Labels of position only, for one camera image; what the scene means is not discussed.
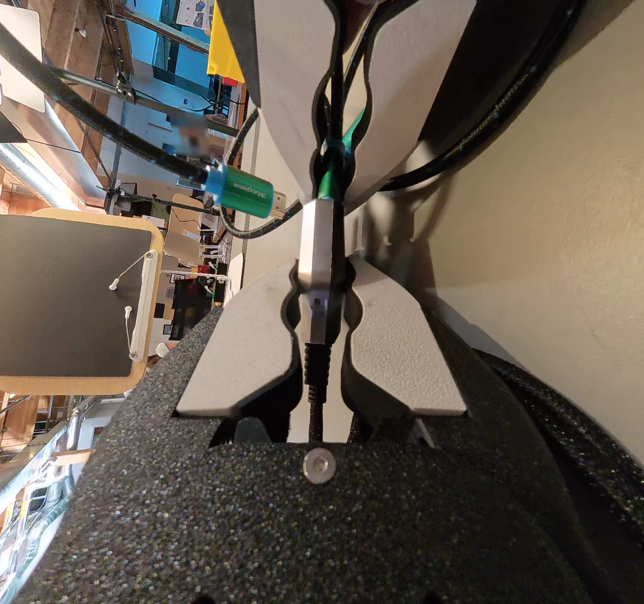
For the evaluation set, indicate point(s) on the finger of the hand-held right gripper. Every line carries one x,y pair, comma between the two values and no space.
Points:
287,60
412,75

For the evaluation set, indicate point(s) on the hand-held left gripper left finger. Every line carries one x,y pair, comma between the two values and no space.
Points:
241,347

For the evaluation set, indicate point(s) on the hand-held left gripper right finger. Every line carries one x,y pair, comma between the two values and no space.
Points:
402,352

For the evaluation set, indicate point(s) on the black board wooden frame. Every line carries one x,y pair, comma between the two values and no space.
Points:
70,297

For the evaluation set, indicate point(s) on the metal light stand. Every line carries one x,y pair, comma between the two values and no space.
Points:
166,104

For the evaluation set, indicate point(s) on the silver air duct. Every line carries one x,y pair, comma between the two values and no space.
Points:
30,171

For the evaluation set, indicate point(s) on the white light panel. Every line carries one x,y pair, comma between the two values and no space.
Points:
20,55

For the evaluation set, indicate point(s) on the yellow plastic bin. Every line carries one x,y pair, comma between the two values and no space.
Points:
224,45

